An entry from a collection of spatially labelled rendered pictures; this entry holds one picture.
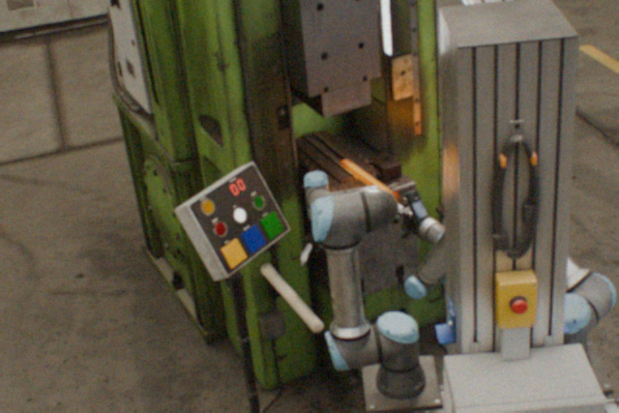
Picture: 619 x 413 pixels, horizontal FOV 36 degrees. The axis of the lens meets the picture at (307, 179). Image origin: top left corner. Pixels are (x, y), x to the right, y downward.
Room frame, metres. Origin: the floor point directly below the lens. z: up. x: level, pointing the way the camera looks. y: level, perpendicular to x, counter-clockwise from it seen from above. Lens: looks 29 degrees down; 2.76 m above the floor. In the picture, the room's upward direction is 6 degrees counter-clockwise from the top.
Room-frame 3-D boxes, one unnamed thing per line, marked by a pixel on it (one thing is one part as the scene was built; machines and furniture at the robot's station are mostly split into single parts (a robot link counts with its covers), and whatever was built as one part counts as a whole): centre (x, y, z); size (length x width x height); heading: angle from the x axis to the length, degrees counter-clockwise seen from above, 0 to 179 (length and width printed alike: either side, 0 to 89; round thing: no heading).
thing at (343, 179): (3.33, -0.09, 0.96); 0.42 x 0.20 x 0.09; 24
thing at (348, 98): (3.33, -0.09, 1.32); 0.42 x 0.20 x 0.10; 24
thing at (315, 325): (2.92, 0.11, 0.62); 0.44 x 0.05 x 0.05; 24
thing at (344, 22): (3.35, -0.13, 1.56); 0.42 x 0.39 x 0.40; 24
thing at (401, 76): (3.39, -0.41, 1.27); 0.09 x 0.02 x 0.17; 114
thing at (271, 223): (2.83, 0.14, 1.01); 0.07 x 0.05 x 0.07; 139
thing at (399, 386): (2.17, -0.22, 0.87); 0.15 x 0.15 x 0.10
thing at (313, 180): (2.65, -0.03, 1.23); 0.09 x 0.08 x 0.11; 6
